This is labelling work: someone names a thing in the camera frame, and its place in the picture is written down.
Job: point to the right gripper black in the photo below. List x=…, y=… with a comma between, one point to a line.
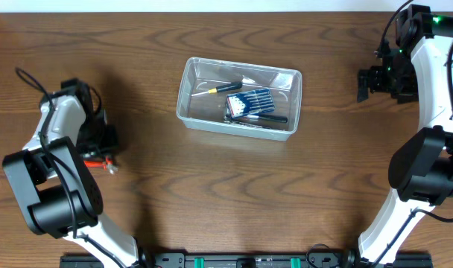
x=374, y=80

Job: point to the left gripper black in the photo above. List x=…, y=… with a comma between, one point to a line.
x=100, y=145

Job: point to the red handled cutting pliers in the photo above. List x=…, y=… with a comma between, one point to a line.
x=100, y=164

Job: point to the small hammer black handle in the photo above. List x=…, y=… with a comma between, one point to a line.
x=256, y=119

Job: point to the precision screwdriver set case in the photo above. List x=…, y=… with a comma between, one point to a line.
x=252, y=102

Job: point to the silver combination wrench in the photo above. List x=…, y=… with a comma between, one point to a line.
x=240, y=123

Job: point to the yellow black screwdriver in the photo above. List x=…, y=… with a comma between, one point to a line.
x=222, y=88

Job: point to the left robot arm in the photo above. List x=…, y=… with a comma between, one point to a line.
x=53, y=186

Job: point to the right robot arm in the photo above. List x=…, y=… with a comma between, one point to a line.
x=420, y=173

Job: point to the clear plastic container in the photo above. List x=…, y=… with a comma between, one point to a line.
x=206, y=112

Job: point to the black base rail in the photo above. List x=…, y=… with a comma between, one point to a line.
x=325, y=258

